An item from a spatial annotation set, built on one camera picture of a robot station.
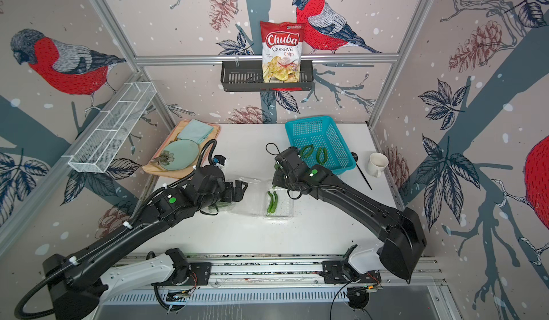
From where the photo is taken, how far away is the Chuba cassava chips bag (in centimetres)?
85

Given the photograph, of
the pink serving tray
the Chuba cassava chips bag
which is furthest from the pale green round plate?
the Chuba cassava chips bag

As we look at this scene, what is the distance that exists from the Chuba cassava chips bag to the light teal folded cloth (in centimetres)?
49

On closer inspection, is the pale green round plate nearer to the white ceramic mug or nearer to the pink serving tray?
the pink serving tray

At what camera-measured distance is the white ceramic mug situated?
3.09 feet

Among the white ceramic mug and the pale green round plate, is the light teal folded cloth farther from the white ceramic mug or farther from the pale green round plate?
the white ceramic mug

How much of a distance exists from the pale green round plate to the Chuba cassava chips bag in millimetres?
553

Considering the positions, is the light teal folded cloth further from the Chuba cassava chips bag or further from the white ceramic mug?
the white ceramic mug

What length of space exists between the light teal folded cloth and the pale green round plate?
0.03 metres

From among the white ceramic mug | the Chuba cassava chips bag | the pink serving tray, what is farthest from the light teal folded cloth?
the white ceramic mug

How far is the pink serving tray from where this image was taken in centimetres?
103

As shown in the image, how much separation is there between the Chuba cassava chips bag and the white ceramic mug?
50cm

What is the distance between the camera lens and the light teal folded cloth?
1163 mm

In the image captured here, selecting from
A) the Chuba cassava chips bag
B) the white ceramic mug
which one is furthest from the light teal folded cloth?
the white ceramic mug

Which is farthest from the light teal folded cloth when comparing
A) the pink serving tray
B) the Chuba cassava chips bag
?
the Chuba cassava chips bag
